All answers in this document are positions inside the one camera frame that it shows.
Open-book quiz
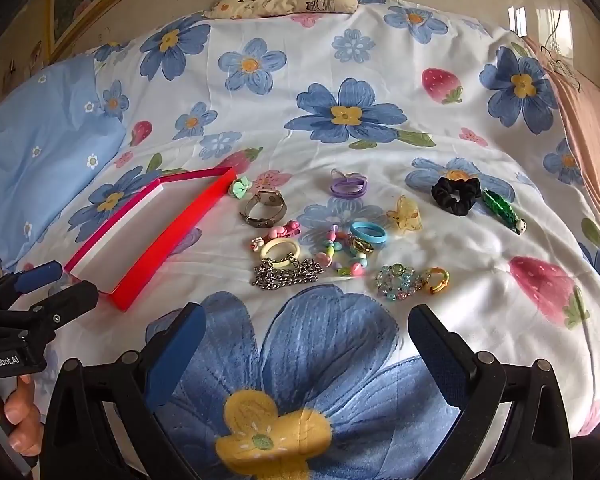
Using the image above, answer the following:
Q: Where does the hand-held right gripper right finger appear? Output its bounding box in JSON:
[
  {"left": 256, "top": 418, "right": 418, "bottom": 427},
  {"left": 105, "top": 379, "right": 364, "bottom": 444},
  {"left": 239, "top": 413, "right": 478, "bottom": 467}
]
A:
[{"left": 407, "top": 304, "right": 575, "bottom": 480}]

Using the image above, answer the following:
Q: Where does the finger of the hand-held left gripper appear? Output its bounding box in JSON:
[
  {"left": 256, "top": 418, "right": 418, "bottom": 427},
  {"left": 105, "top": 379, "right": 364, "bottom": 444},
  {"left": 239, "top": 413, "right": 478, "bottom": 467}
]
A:
[
  {"left": 0, "top": 280, "right": 100, "bottom": 337},
  {"left": 0, "top": 260, "right": 65, "bottom": 313}
]

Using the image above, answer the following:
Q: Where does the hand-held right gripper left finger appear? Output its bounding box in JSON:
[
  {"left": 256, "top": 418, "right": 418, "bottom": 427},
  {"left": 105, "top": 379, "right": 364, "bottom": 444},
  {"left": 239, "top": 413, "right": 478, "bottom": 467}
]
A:
[{"left": 40, "top": 302, "right": 208, "bottom": 480}]

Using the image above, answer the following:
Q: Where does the red shallow box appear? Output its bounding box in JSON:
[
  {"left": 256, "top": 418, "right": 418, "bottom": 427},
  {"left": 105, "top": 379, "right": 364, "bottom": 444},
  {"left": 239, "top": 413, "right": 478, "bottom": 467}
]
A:
[{"left": 64, "top": 166, "right": 237, "bottom": 312}]

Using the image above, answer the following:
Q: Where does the silver chain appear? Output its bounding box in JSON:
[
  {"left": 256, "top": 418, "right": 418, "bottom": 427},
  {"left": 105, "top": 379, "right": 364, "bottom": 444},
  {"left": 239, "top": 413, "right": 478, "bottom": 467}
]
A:
[{"left": 252, "top": 256, "right": 326, "bottom": 290}]

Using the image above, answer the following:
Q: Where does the yellow butterfly claw clip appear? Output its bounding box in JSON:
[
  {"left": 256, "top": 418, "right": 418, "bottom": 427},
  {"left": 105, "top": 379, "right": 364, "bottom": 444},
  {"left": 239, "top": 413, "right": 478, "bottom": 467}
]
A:
[{"left": 386, "top": 195, "right": 425, "bottom": 235}]

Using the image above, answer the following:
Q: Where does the multicolour bead bracelet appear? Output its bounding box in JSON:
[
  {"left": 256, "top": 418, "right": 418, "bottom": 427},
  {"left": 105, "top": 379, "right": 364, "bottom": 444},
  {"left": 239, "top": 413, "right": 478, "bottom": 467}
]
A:
[{"left": 316, "top": 227, "right": 370, "bottom": 277}]

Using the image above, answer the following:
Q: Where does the pink cartoon hair clip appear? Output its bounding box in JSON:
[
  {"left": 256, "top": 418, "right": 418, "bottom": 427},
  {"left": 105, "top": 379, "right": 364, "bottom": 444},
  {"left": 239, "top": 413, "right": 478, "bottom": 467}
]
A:
[{"left": 250, "top": 219, "right": 302, "bottom": 253}]

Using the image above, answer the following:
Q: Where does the green bow hair tie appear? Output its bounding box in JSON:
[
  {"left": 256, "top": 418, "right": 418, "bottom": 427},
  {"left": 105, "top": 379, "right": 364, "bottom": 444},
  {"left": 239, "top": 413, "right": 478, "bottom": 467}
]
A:
[{"left": 229, "top": 176, "right": 253, "bottom": 202}]

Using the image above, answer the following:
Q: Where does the gold mesh-band wristwatch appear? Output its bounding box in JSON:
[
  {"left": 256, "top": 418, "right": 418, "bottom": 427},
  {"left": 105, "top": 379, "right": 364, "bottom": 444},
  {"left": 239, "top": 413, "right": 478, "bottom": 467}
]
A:
[{"left": 239, "top": 186, "right": 288, "bottom": 228}]

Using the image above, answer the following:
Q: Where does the purple bow hair tie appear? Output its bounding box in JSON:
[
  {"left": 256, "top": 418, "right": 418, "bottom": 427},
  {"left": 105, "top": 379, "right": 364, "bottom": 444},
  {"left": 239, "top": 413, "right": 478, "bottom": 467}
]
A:
[{"left": 329, "top": 169, "right": 368, "bottom": 198}]

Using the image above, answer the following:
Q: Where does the person's left hand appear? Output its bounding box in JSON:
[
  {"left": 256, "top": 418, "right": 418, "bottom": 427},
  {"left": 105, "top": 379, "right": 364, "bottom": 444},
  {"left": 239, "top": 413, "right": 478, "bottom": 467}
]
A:
[{"left": 0, "top": 374, "right": 46, "bottom": 458}]

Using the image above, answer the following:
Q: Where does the light blue pillow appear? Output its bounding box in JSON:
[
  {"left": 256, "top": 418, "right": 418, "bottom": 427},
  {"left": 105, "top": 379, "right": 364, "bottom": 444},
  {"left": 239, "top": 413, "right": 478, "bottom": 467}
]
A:
[{"left": 0, "top": 55, "right": 128, "bottom": 268}]

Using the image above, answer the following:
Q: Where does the cream plastic bangle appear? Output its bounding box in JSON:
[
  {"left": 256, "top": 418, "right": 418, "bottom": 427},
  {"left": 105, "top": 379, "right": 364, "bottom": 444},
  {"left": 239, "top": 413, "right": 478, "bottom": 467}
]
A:
[{"left": 261, "top": 237, "right": 302, "bottom": 268}]

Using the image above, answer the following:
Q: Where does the green leaf hair clip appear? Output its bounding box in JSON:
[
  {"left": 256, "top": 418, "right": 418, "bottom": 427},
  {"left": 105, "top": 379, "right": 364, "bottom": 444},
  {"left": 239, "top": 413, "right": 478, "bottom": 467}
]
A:
[{"left": 481, "top": 188, "right": 527, "bottom": 236}]

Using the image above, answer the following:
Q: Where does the black scrunchie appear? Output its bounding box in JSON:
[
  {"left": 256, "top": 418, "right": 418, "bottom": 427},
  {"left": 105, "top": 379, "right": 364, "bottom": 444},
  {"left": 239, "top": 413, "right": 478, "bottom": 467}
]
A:
[{"left": 431, "top": 176, "right": 482, "bottom": 218}]

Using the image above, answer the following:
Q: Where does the pink printed cloth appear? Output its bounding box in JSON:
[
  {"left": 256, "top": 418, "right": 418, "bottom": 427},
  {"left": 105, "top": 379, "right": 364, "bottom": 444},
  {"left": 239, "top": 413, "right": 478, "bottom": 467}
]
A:
[{"left": 522, "top": 35, "right": 600, "bottom": 261}]

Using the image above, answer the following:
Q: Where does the floral print bedsheet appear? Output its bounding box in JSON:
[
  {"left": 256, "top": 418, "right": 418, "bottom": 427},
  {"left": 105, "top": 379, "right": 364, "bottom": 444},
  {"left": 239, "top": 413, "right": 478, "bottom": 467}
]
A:
[{"left": 0, "top": 0, "right": 600, "bottom": 480}]

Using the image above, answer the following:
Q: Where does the yellow orange hair ring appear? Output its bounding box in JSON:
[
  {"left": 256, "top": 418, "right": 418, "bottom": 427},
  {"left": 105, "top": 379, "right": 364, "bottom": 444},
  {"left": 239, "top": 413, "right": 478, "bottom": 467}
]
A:
[{"left": 421, "top": 267, "right": 451, "bottom": 296}]

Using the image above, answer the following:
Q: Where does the blue-green bead bracelet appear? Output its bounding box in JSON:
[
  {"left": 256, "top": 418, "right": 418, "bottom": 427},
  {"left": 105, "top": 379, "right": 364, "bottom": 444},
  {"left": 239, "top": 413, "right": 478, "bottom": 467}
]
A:
[{"left": 376, "top": 263, "right": 423, "bottom": 302}]

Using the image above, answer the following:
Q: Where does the blue hair tie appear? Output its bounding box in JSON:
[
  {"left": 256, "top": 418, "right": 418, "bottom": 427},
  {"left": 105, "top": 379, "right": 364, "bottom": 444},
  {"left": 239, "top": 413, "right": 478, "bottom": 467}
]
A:
[{"left": 350, "top": 221, "right": 387, "bottom": 249}]

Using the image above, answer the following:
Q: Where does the framed wall picture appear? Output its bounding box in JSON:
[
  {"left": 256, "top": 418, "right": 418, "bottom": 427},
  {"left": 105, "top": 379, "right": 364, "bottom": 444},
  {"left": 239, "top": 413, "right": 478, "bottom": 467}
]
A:
[{"left": 45, "top": 0, "right": 181, "bottom": 61}]

